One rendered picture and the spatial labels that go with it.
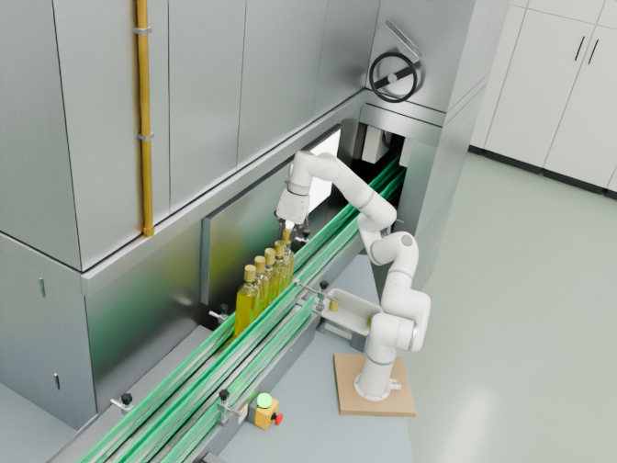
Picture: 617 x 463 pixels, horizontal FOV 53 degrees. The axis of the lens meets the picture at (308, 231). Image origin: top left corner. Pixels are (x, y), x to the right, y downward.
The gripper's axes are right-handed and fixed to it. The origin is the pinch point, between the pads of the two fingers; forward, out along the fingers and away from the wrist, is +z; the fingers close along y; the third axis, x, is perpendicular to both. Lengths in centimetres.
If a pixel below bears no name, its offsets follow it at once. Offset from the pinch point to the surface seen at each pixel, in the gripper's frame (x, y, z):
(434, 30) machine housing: 70, 10, -74
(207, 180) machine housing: -32.5, -15.0, -18.9
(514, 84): 361, 10, -49
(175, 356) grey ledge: -36, -12, 39
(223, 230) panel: -22.4, -12.0, -1.8
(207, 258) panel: -27.3, -12.6, 7.1
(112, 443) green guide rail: -72, -4, 45
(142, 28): -72, -13, -60
